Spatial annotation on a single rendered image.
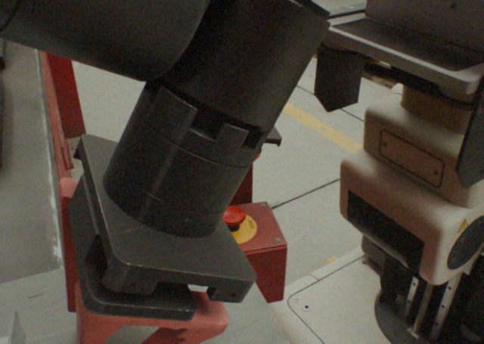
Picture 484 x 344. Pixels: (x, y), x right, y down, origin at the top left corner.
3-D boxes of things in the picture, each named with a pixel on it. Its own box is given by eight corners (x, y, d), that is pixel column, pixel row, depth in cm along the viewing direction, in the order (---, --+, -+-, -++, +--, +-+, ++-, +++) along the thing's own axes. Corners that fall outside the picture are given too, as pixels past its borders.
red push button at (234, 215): (249, 237, 68) (249, 218, 66) (221, 242, 67) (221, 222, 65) (242, 220, 71) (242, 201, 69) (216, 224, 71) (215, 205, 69)
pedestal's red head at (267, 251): (284, 301, 73) (291, 211, 63) (181, 320, 70) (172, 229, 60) (252, 221, 89) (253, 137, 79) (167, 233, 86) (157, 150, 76)
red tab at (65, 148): (74, 168, 124) (69, 146, 120) (66, 170, 123) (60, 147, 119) (69, 141, 135) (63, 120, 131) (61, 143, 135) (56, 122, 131)
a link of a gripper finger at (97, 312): (23, 442, 19) (105, 272, 16) (18, 314, 25) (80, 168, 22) (166, 430, 23) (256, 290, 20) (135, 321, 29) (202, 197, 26)
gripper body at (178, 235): (97, 302, 17) (184, 124, 14) (67, 161, 25) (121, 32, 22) (241, 314, 20) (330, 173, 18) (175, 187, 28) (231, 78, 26)
